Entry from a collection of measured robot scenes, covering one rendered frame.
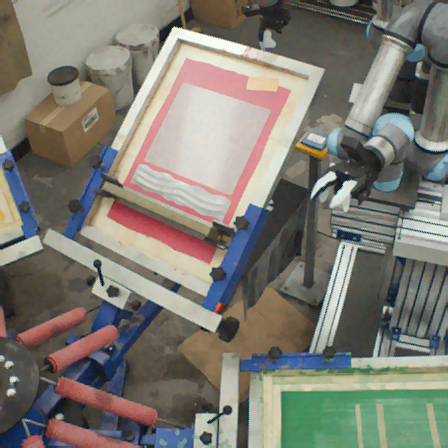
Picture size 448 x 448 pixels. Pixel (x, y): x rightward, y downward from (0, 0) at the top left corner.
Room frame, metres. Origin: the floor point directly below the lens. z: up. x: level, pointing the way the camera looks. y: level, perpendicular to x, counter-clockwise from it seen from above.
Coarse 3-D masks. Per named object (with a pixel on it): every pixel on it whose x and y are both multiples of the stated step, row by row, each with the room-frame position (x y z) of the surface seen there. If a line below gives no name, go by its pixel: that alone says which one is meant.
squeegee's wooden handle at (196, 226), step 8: (104, 184) 1.52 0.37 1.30; (112, 184) 1.52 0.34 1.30; (112, 192) 1.49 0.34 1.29; (120, 192) 1.48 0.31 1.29; (128, 192) 1.47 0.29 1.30; (128, 200) 1.45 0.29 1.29; (136, 200) 1.44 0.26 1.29; (144, 200) 1.43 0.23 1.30; (144, 208) 1.42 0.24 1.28; (152, 208) 1.40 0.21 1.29; (160, 208) 1.39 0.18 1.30; (168, 208) 1.39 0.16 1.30; (168, 216) 1.37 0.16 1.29; (176, 216) 1.36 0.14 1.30; (184, 216) 1.35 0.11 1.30; (184, 224) 1.33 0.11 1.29; (192, 224) 1.32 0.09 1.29; (200, 224) 1.31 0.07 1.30; (200, 232) 1.29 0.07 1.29; (208, 232) 1.29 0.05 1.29; (216, 232) 1.31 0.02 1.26; (216, 240) 1.31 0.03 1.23
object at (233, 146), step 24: (240, 96) 1.73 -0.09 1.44; (264, 96) 1.70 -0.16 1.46; (288, 96) 1.68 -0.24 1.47; (216, 120) 1.68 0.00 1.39; (240, 120) 1.65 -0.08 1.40; (264, 120) 1.63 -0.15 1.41; (216, 144) 1.61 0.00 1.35; (240, 144) 1.58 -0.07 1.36; (264, 144) 1.56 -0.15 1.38; (192, 168) 1.56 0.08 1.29; (216, 168) 1.54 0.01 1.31; (240, 168) 1.51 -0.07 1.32; (216, 192) 1.47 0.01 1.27; (240, 192) 1.44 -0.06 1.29; (168, 240) 1.38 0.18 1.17; (192, 240) 1.36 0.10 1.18
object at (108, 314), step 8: (128, 288) 1.23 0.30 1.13; (104, 304) 1.20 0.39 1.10; (112, 304) 1.19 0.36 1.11; (104, 312) 1.18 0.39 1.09; (112, 312) 1.17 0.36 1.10; (120, 312) 1.18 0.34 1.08; (96, 320) 1.16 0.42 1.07; (104, 320) 1.15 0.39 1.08; (112, 320) 1.15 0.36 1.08; (120, 320) 1.17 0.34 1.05; (96, 328) 1.14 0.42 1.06
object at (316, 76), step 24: (168, 48) 1.96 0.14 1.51; (216, 48) 1.89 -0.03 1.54; (240, 48) 1.85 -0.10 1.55; (288, 72) 1.74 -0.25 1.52; (312, 72) 1.69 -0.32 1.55; (144, 96) 1.82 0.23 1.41; (312, 96) 1.62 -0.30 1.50; (120, 144) 1.69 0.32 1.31; (288, 144) 1.50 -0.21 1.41; (264, 192) 1.39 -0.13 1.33; (96, 240) 1.43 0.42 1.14; (144, 264) 1.31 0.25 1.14; (192, 288) 1.20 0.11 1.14
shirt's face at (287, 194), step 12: (276, 192) 1.77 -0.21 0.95; (288, 192) 1.77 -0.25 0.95; (300, 192) 1.76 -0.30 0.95; (276, 204) 1.71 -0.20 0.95; (288, 204) 1.70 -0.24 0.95; (276, 216) 1.65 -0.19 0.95; (264, 228) 1.60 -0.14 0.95; (276, 228) 1.59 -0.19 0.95; (264, 240) 1.54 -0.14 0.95; (252, 252) 1.49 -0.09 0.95
